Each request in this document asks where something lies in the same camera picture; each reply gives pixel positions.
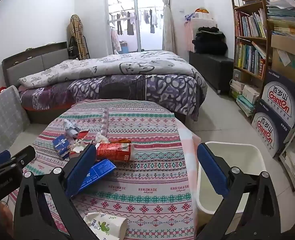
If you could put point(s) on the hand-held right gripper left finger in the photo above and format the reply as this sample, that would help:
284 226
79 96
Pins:
81 170

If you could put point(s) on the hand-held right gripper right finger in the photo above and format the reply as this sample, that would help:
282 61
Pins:
212 172

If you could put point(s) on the white plastic bin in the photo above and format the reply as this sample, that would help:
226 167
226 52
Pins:
250 155

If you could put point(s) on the blue flat box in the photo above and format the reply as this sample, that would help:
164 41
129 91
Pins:
100 171

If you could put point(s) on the small blue printed packet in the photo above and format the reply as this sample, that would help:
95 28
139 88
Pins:
61 143

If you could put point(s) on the red white wrapper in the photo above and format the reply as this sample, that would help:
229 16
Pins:
81 136

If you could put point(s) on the crumpled white tissue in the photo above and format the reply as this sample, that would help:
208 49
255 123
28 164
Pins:
101 138

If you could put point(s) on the pink checked undercloth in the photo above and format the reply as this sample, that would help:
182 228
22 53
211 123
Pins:
190 140

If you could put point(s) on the crumpled white paper ball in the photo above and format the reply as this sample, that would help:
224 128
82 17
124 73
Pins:
71 128

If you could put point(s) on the grey checked cushion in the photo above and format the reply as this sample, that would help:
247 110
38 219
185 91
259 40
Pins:
5 115

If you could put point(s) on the orange peel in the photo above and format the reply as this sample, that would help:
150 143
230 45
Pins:
124 141

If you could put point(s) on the patterned striped tablecloth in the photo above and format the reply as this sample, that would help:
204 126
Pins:
150 175

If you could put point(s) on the navy water bottle carton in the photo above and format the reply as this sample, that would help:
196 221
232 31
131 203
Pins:
267 130
282 97

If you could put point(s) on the pile of books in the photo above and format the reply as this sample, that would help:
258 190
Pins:
245 97

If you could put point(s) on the white metal rack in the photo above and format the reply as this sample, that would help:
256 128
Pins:
291 140

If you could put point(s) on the grey bed headboard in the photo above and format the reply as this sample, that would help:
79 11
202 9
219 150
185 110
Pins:
37 60

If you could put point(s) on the purple patterned bedsheet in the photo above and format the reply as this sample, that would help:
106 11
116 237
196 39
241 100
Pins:
162 87

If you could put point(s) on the black storage bench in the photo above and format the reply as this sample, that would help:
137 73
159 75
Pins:
207 67

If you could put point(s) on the grey cartoon quilt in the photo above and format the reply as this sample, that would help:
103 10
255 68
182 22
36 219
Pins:
127 65

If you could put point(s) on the black hanging bag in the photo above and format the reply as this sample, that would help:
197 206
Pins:
72 47

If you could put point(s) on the row of upright books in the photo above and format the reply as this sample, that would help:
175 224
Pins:
250 25
250 60

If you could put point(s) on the pile of black clothes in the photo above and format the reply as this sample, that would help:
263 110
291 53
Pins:
210 42

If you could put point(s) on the pink hanging garment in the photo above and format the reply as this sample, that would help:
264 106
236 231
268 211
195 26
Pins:
115 40

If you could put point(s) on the plaid coat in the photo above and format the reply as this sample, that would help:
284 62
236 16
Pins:
77 27

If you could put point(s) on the wooden bookshelf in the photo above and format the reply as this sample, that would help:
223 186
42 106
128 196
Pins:
250 38

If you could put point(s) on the white curtain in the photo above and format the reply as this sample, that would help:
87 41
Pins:
168 30

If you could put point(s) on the white cabinet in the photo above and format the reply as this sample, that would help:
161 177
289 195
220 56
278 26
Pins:
205 22

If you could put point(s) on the row of hanging laundry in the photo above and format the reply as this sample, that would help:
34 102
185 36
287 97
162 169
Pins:
130 25

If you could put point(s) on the sliding glass door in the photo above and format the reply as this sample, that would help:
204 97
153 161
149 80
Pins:
135 17

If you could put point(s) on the stack of papers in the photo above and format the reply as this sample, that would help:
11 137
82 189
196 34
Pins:
285 15

